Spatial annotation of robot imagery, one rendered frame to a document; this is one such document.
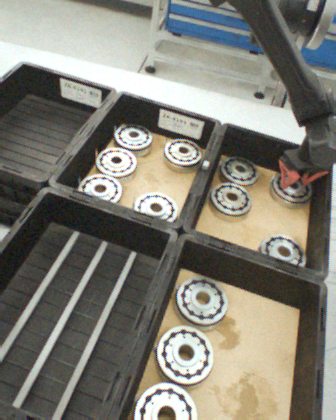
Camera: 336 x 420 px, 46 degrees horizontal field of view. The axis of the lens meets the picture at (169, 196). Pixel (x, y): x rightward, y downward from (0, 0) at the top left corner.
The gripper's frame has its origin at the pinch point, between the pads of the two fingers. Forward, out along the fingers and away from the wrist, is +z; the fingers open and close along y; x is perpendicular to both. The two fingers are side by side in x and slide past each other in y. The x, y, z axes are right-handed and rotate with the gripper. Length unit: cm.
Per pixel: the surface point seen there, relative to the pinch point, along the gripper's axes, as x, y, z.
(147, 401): -38, -51, 2
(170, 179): 11.6, -29.6, 4.0
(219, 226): -5.6, -23.0, 4.3
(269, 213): -4.7, -8.6, 4.3
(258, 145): 12.8, -4.9, -2.7
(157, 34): 195, 32, 56
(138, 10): 287, 46, 79
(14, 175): 11, -66, -6
